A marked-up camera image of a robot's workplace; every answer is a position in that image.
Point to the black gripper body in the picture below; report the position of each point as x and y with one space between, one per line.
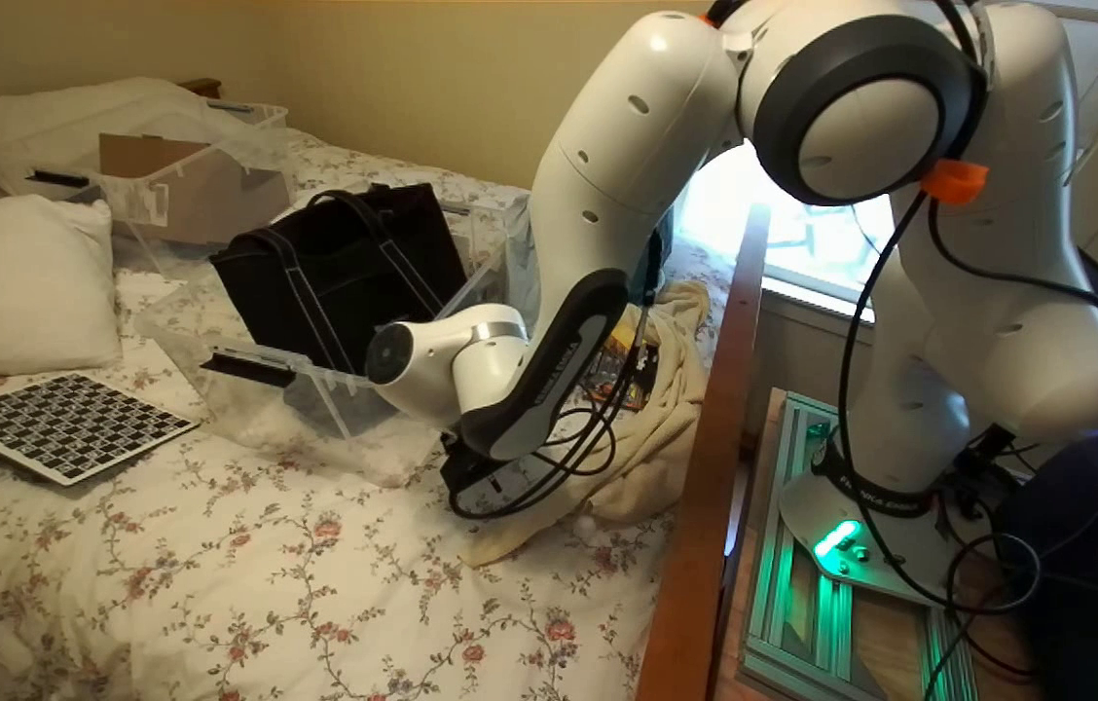
485 489

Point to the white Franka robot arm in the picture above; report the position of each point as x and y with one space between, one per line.
1001 325

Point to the grey plastic shopping bag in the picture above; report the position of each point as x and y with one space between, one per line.
515 260

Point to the black fabric tote bag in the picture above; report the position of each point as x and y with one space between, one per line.
327 278

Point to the brown cardboard box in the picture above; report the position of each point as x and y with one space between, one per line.
204 197

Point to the white plastic bag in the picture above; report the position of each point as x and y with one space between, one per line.
44 132

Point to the dark blue bag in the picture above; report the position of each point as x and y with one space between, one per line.
1097 624

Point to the cream knit blanket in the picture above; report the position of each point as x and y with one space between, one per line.
650 472

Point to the clear plastic storage bin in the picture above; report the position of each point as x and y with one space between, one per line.
317 397

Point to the brown wooden bed footboard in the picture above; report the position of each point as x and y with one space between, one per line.
705 520

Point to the floral bed sheet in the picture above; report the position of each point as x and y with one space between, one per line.
249 586

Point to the green-lit robot stand platform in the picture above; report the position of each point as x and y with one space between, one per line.
788 624

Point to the bright window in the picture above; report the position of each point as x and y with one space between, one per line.
806 247

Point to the black white calibration board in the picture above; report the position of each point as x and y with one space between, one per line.
64 428

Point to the clear bin holding cardboard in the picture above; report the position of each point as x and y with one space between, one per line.
140 207

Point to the white pillow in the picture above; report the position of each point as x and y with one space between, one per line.
8 286

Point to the small black remote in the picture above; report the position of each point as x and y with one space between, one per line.
61 181

